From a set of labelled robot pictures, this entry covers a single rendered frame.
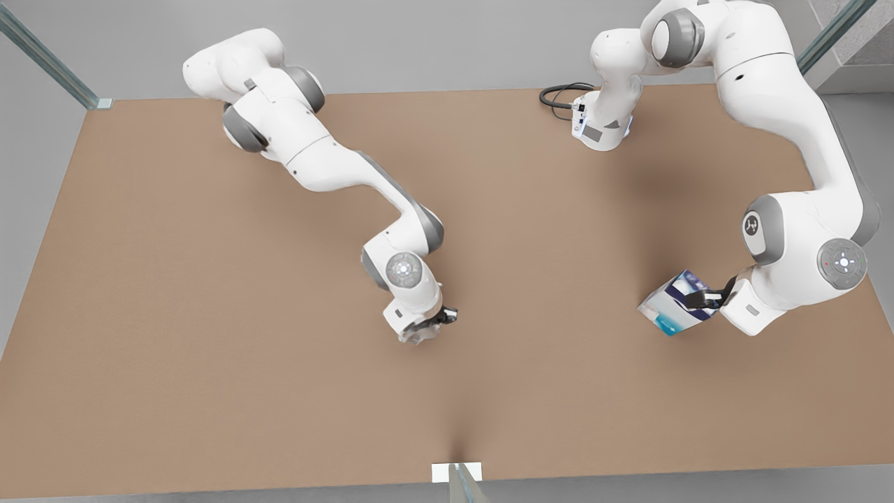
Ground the black cable loop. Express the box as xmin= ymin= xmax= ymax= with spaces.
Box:
xmin=538 ymin=82 xmax=596 ymax=122

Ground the silver frame post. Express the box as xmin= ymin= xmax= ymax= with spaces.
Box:
xmin=796 ymin=0 xmax=878 ymax=75
xmin=0 ymin=6 xmax=113 ymax=111
xmin=431 ymin=462 xmax=491 ymax=503

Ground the blue and white carton box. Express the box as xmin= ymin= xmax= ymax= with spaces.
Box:
xmin=637 ymin=270 xmax=721 ymax=337

